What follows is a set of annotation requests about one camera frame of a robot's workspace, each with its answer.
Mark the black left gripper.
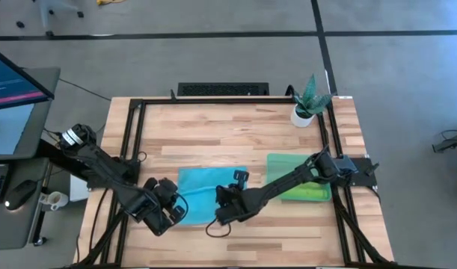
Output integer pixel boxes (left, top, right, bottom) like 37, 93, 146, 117
140, 177, 188, 237

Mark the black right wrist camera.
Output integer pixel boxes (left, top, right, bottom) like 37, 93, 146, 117
233, 170, 251, 185

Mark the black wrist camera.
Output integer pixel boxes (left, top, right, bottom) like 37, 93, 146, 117
233, 170, 251, 185
170, 205, 187, 222

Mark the blue microfiber towel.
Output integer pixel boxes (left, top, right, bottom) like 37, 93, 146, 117
177, 166, 249, 226

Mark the black computer mouse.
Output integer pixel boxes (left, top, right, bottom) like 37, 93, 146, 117
4, 179, 35, 211

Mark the gray office chair base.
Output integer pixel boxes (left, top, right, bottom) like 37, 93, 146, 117
16, 0, 85, 37

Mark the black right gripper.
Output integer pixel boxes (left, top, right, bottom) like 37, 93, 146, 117
215, 185, 266, 226

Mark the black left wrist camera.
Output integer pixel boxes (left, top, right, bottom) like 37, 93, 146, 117
170, 205, 187, 222

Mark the black floor grille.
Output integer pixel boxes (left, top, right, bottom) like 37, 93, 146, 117
177, 81, 270, 97

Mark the white mug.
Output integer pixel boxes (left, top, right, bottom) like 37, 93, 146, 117
39, 191, 70, 211

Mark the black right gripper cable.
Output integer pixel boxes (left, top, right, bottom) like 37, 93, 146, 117
205, 218, 233, 239

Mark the gray computer desk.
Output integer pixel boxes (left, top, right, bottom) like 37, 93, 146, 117
0, 67, 61, 251

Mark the black aluminium table frame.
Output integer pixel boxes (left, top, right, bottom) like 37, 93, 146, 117
69, 96, 401, 269

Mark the white box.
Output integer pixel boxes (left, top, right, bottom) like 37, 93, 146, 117
69, 173, 90, 202

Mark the black floor stand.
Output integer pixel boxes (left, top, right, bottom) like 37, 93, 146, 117
432, 129, 457, 154

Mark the computer monitor with blue screen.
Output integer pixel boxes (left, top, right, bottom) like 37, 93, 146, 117
0, 44, 55, 112

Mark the green microfiber towel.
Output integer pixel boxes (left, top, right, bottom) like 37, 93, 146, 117
282, 182, 329, 202

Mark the green plant in white pot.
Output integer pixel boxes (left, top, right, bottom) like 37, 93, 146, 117
289, 73, 334, 129

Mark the translucent teal plastic basket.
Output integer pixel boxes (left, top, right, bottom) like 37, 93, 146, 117
266, 152, 333, 203

